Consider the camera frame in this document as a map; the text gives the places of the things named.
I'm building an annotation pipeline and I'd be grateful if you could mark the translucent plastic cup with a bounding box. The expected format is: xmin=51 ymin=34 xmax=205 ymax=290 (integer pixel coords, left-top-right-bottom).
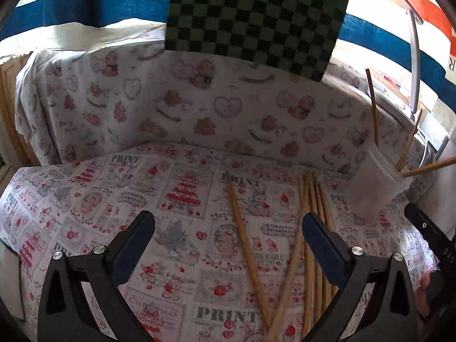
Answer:
xmin=347 ymin=142 xmax=414 ymax=221

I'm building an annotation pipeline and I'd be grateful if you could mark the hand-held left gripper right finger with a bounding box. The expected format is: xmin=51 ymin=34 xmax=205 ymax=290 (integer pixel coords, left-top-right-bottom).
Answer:
xmin=302 ymin=213 xmax=417 ymax=342

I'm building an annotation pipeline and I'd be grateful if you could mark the striped curtain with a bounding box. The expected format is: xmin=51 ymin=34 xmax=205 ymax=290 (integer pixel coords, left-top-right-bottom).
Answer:
xmin=0 ymin=0 xmax=456 ymax=93

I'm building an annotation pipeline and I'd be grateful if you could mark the silver desk lamp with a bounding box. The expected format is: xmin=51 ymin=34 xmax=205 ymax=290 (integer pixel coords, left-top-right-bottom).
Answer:
xmin=370 ymin=0 xmax=451 ymax=161

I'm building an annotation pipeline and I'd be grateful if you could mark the person's right hand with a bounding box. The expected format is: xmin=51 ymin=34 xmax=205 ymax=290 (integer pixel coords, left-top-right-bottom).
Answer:
xmin=415 ymin=270 xmax=434 ymax=316

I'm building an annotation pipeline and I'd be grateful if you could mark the green checkerboard card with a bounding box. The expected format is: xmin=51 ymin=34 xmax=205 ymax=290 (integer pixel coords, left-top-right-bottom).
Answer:
xmin=164 ymin=0 xmax=353 ymax=82

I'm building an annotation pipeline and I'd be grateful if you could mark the bear print cloth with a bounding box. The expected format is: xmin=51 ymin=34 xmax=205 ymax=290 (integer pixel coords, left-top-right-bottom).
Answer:
xmin=14 ymin=36 xmax=439 ymax=189

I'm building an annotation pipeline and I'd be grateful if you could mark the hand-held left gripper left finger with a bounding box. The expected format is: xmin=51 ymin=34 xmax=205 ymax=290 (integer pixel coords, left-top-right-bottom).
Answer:
xmin=37 ymin=211 xmax=156 ymax=342

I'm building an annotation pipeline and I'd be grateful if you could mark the red print tablecloth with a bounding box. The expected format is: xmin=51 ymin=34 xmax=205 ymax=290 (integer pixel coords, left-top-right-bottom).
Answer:
xmin=0 ymin=142 xmax=442 ymax=342

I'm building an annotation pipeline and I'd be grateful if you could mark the wooden frame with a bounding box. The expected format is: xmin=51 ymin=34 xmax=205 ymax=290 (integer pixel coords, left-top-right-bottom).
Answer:
xmin=0 ymin=55 xmax=40 ymax=166

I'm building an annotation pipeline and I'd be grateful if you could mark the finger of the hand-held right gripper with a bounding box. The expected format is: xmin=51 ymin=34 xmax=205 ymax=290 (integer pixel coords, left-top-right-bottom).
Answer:
xmin=404 ymin=203 xmax=456 ymax=269

